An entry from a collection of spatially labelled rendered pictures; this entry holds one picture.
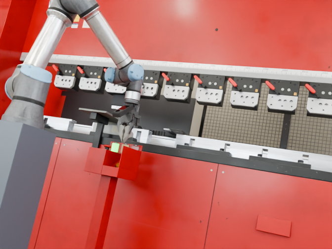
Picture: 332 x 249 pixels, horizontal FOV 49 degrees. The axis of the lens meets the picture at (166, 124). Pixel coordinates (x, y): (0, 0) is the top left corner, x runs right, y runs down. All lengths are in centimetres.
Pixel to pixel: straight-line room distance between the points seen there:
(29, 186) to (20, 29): 165
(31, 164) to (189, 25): 133
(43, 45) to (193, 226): 110
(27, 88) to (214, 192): 101
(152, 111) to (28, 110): 151
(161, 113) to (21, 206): 158
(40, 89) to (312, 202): 127
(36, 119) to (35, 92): 10
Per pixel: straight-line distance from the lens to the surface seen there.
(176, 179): 191
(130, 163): 175
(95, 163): 177
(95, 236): 180
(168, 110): 271
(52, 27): 164
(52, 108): 313
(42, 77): 141
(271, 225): 180
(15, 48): 280
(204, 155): 189
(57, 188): 224
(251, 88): 204
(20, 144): 131
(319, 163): 196
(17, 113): 137
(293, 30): 216
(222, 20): 225
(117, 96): 231
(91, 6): 158
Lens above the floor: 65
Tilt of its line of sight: 10 degrees up
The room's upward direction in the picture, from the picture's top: 11 degrees clockwise
